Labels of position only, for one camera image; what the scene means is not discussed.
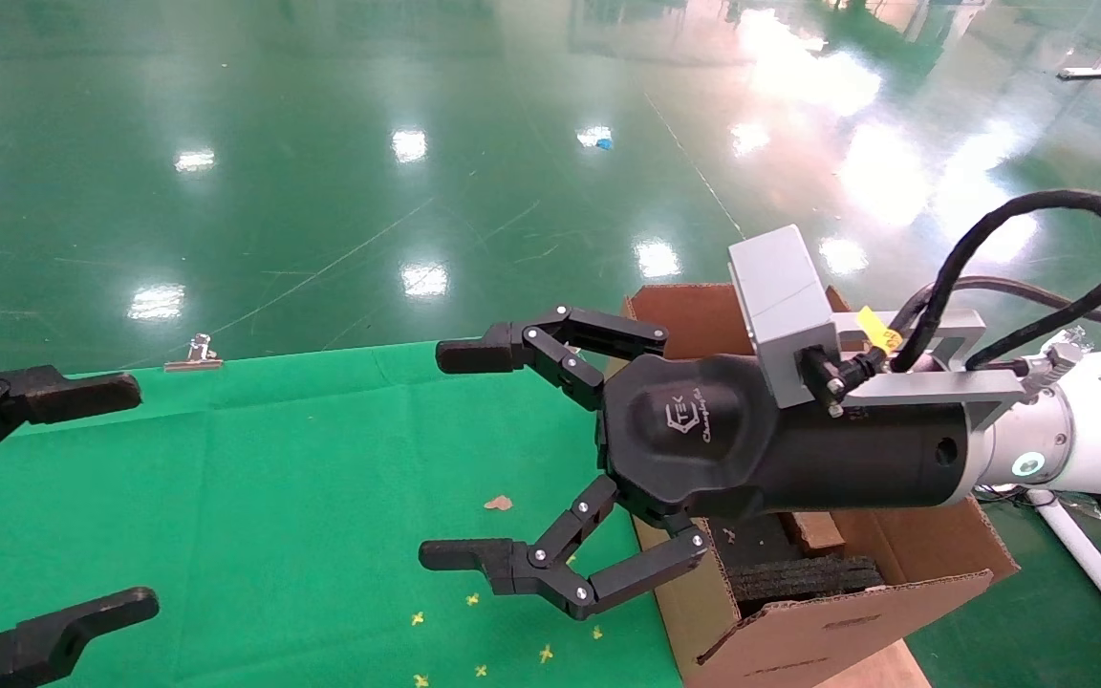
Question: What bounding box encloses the silver camera mount bracket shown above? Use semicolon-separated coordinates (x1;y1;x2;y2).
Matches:
828;308;1029;431

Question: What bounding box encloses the silver metal binder clip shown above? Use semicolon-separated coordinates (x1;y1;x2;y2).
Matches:
164;333;225;373

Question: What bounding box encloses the yellow cable tag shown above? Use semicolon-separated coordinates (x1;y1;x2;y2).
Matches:
856;306;903;353

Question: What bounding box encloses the white pipe frame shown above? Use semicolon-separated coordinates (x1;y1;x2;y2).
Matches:
1028;489;1101;665

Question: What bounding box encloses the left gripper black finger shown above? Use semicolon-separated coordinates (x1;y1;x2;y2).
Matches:
0;360;142;488
0;587;160;688

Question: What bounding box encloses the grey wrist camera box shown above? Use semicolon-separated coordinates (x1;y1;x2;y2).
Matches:
727;225;843;410

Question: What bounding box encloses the green table cloth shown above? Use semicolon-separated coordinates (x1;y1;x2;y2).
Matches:
0;339;685;688

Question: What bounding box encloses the small brown cardboard box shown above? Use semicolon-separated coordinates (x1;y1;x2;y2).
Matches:
780;511;848;558

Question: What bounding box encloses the large open cardboard carton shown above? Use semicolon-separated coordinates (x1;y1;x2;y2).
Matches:
608;283;1023;688

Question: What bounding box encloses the ribbed black foam strip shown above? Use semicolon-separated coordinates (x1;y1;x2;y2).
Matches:
728;557;886;617

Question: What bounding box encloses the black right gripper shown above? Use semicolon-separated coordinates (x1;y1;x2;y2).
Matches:
418;306;980;622

